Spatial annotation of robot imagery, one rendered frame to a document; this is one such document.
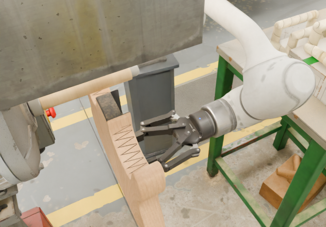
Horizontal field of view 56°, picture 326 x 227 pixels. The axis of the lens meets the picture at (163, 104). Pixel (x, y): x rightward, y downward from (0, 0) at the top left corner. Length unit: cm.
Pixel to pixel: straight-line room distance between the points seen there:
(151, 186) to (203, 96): 193
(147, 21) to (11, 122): 26
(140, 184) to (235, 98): 39
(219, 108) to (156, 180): 34
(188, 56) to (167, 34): 236
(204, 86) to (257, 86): 181
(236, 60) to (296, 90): 59
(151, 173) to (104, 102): 16
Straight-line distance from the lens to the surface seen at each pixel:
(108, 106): 55
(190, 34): 44
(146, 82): 156
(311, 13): 132
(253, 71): 68
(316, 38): 111
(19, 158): 53
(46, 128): 93
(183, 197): 186
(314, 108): 108
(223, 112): 77
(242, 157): 205
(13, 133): 51
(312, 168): 111
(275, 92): 65
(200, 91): 243
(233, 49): 126
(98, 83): 61
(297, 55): 112
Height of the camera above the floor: 164
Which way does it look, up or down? 45 degrees down
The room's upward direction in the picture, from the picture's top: 3 degrees counter-clockwise
